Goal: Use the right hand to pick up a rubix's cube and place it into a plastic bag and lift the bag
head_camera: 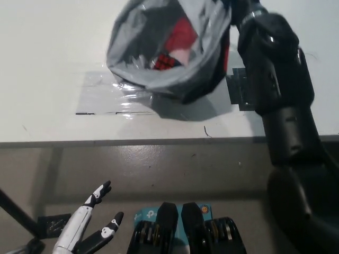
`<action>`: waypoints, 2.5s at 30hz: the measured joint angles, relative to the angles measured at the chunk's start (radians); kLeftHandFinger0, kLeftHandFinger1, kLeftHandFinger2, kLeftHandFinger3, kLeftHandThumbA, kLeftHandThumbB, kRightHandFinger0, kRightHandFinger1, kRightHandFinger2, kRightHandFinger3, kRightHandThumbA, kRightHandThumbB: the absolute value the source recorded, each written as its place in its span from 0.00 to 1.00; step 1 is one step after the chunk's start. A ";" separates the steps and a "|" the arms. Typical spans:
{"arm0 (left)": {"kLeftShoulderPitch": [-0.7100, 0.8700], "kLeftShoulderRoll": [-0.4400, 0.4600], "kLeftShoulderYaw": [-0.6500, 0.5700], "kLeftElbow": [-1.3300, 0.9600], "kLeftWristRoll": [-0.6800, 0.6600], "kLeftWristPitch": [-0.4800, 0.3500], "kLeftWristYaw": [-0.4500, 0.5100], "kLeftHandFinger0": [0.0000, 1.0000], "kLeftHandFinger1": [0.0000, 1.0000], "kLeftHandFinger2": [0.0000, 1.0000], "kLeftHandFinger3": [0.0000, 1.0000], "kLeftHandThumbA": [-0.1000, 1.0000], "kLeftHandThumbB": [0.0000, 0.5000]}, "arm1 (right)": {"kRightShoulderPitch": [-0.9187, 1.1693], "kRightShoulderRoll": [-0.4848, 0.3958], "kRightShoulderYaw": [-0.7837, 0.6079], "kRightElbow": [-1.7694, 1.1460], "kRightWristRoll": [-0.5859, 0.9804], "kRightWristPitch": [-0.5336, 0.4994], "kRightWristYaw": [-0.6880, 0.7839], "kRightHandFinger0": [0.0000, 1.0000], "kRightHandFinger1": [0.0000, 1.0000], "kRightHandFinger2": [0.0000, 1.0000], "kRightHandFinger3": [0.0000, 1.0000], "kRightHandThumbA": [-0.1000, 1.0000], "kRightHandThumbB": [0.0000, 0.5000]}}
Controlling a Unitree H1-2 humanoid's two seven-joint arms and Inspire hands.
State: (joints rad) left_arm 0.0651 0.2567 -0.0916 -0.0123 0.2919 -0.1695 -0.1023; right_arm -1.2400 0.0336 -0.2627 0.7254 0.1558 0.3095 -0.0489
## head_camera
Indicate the black floor tape piece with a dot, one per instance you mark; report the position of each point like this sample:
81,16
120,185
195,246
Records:
50,225

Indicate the clear tape patch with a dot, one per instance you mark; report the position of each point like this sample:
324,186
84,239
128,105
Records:
103,92

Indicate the grey black plastic bag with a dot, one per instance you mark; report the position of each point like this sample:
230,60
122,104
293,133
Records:
169,79

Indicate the black robot torso block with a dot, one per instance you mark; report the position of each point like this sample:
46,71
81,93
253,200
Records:
165,225
193,225

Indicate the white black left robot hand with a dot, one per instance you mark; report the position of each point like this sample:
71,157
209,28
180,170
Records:
76,222

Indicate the rubik's cube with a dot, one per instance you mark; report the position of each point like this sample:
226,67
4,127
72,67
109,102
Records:
164,63

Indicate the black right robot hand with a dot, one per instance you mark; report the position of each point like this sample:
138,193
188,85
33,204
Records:
243,8

